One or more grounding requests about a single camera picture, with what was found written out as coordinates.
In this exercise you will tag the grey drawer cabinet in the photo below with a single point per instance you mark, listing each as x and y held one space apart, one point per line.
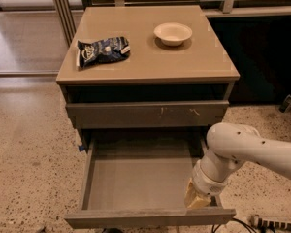
197 70

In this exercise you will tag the blue chip bag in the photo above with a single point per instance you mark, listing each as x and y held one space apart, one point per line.
104 51

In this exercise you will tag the blue tape piece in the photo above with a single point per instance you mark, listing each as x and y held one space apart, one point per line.
81 148

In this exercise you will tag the white power strip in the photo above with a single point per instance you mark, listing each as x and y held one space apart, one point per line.
280 223

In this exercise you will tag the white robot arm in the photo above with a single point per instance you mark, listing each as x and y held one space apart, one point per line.
229 147

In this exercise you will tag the white bowl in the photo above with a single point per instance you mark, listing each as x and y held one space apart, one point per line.
172 34

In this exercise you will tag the grey top drawer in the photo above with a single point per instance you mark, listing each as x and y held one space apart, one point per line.
146 114

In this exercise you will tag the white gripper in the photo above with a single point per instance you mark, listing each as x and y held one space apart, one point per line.
208 183

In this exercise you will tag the dark floor device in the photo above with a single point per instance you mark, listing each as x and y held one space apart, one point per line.
286 104

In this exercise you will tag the grey drawer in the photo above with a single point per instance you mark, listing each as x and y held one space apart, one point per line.
137 183
146 114

